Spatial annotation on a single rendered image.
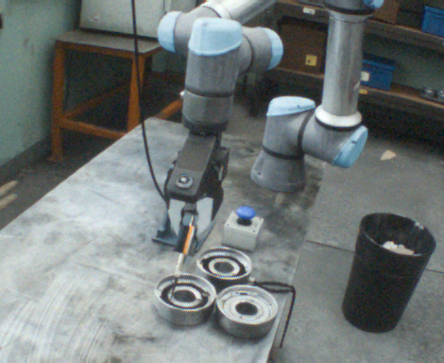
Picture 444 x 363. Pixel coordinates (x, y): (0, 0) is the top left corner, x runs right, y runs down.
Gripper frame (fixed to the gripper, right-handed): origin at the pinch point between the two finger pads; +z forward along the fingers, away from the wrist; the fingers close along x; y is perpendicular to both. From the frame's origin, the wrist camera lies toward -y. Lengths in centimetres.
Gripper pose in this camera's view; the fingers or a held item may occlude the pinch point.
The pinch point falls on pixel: (188, 233)
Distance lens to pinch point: 89.7
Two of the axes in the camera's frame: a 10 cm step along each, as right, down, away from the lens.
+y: 2.7, -3.9, 8.8
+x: -9.6, -2.3, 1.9
